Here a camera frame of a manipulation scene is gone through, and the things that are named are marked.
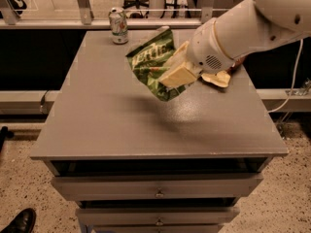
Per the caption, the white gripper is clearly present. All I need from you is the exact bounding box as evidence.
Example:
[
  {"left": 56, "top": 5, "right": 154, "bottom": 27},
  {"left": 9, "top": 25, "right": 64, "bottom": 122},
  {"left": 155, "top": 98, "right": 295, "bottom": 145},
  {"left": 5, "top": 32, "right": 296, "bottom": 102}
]
[{"left": 158, "top": 17, "right": 234, "bottom": 88}]

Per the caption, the green jalapeno chip bag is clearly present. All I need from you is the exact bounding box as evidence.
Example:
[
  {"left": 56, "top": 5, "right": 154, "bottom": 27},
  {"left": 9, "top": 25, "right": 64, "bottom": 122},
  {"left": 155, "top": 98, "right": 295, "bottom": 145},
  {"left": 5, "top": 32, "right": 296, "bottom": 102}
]
[{"left": 126, "top": 26, "right": 189, "bottom": 102}]

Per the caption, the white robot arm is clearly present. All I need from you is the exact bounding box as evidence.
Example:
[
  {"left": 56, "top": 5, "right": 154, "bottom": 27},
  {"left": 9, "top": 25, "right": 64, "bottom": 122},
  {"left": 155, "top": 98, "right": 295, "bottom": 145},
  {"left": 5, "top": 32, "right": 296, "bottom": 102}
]
[{"left": 158, "top": 0, "right": 311, "bottom": 88}]

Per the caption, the brown sea salt chip bag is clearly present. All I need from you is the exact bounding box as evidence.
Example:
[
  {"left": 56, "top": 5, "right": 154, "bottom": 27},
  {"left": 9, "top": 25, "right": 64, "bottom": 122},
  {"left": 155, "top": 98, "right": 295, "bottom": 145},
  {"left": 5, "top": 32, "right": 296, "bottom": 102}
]
[{"left": 201, "top": 57, "right": 245, "bottom": 88}]

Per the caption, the green soda can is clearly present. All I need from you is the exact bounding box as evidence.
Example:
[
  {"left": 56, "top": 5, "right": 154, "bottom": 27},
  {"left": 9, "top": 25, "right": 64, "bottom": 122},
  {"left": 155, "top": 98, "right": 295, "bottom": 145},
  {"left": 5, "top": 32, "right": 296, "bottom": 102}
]
[{"left": 109, "top": 7, "right": 128, "bottom": 45}]

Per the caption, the grey drawer cabinet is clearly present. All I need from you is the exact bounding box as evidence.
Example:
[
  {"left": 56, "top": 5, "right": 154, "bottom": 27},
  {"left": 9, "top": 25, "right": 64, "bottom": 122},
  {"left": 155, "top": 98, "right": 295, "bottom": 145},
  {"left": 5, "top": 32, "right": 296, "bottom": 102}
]
[{"left": 31, "top": 31, "right": 287, "bottom": 233}]

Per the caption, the grey top drawer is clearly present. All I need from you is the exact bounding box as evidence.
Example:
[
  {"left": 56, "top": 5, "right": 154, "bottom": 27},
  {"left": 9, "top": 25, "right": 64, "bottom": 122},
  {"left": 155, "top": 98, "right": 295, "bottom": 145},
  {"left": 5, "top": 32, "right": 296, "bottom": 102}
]
[{"left": 52, "top": 173, "right": 263, "bottom": 201}]

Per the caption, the grey drawer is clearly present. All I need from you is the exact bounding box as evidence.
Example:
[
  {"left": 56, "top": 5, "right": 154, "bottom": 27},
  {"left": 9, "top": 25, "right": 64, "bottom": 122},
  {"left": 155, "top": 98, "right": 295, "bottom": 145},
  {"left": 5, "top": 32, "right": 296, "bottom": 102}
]
[
  {"left": 52, "top": 173, "right": 263, "bottom": 201},
  {"left": 76, "top": 207, "right": 239, "bottom": 226}
]

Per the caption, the metal railing ledge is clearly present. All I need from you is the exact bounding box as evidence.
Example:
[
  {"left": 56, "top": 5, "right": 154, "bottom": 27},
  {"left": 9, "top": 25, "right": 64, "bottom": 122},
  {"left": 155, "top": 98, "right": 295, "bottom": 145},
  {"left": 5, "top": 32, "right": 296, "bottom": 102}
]
[{"left": 0, "top": 18, "right": 201, "bottom": 30}]

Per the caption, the black leather shoe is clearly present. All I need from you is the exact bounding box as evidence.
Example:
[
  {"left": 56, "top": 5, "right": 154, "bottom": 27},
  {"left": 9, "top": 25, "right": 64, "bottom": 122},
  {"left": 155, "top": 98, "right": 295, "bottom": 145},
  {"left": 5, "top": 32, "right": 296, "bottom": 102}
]
[{"left": 0, "top": 208, "right": 36, "bottom": 233}]

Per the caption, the white cable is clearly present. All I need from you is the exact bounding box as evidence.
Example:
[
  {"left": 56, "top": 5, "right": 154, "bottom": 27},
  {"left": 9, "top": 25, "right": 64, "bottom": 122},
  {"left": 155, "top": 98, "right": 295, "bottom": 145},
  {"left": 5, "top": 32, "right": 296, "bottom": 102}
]
[{"left": 266, "top": 38, "right": 304, "bottom": 115}]

